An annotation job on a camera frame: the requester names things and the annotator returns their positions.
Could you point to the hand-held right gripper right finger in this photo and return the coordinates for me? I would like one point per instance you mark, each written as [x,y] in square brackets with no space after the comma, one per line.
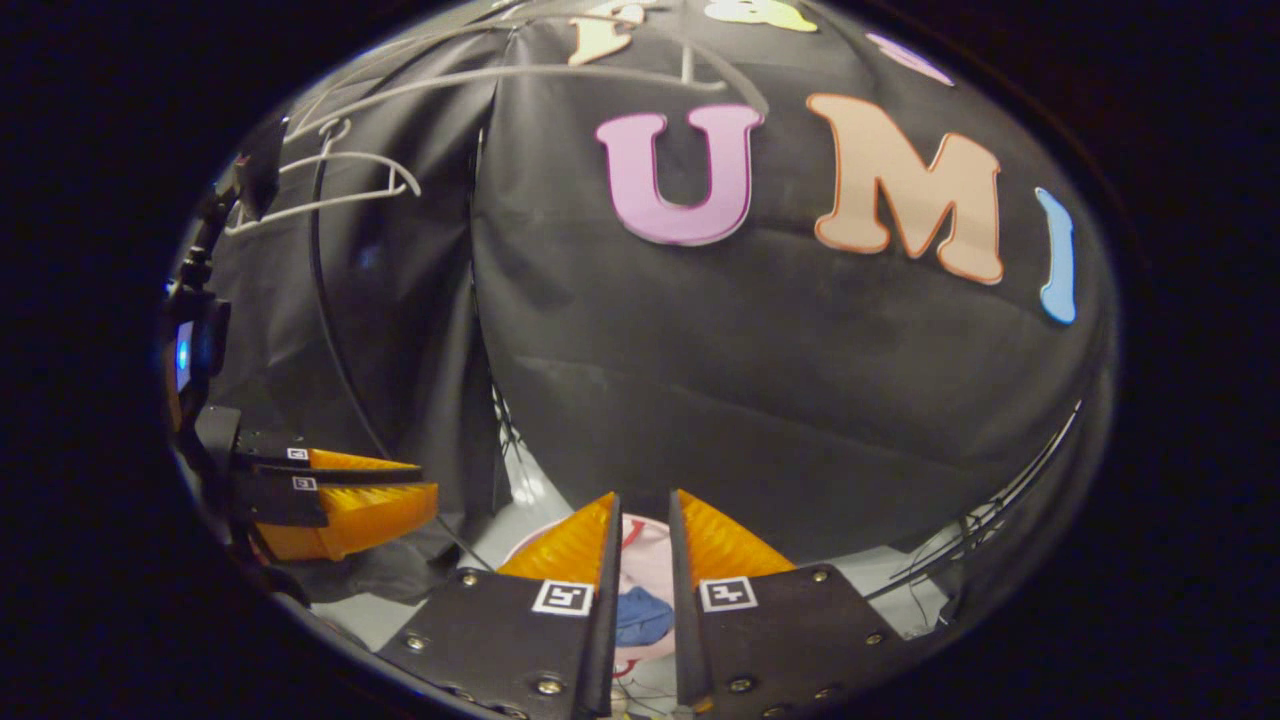
[780,640]

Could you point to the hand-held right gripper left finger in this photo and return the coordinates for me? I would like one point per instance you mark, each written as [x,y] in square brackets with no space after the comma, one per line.
[500,640]

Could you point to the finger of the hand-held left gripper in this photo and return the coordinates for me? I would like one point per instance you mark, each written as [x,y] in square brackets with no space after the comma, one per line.
[350,520]
[270,448]

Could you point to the black metal clothes rack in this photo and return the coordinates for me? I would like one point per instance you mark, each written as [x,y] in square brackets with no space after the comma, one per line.
[326,300]

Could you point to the white plastic clothes hanger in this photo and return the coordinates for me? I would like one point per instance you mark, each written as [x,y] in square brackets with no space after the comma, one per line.
[560,72]
[350,157]

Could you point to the black backdrop cloth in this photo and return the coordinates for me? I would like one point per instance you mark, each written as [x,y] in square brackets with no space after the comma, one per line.
[750,380]

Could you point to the thin black metal frame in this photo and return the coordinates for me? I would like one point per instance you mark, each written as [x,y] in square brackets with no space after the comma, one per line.
[985,520]

